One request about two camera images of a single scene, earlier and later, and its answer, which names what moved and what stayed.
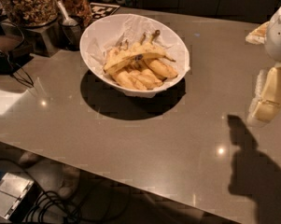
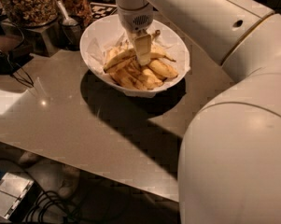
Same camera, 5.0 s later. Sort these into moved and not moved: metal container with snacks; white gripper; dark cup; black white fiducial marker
Moved: white gripper
Not moved: dark cup; metal container with snacks; black white fiducial marker
